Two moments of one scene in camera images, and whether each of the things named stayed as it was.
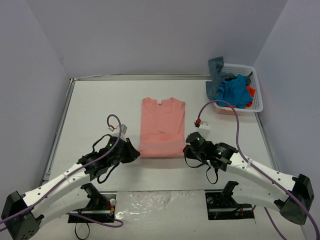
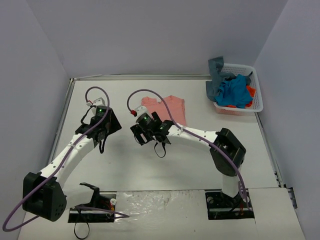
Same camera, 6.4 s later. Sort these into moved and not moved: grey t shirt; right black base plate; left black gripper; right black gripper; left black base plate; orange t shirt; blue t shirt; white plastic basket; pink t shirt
Moved: left black gripper; pink t shirt; right black gripper
Not moved: left black base plate; blue t shirt; right black base plate; white plastic basket; grey t shirt; orange t shirt
